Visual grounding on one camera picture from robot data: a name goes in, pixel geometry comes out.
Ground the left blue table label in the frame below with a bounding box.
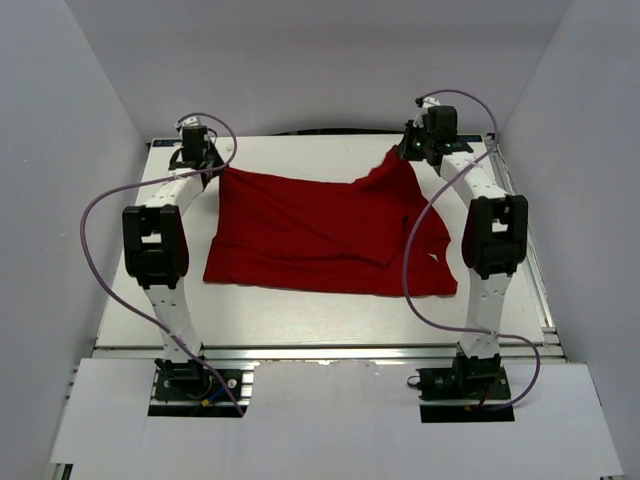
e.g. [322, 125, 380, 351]
[151, 139, 182, 148]

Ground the blue table label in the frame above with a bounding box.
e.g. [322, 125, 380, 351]
[151, 139, 182, 148]
[457, 134, 484, 143]

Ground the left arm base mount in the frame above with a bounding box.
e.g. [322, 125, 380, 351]
[148, 359, 249, 418]

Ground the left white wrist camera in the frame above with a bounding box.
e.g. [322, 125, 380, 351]
[175, 115, 201, 132]

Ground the aluminium rail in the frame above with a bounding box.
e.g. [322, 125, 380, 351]
[489, 147, 569, 363]
[92, 343, 566, 361]

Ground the aluminium front rail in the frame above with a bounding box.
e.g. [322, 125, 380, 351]
[92, 343, 566, 361]

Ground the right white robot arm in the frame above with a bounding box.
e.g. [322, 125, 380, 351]
[397, 97, 528, 360]

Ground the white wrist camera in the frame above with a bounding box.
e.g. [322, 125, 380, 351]
[175, 115, 201, 132]
[415, 97, 441, 109]

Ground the aluminium right side rail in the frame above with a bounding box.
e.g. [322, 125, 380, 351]
[489, 147, 569, 363]

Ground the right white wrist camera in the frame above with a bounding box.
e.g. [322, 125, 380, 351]
[415, 97, 441, 109]

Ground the red t-shirt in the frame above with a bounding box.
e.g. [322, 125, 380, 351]
[203, 150, 458, 297]

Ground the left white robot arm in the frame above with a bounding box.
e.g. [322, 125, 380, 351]
[122, 116, 223, 365]

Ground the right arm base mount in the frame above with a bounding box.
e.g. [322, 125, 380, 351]
[407, 354, 515, 424]

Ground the right blue table label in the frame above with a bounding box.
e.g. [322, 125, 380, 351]
[457, 134, 484, 143]

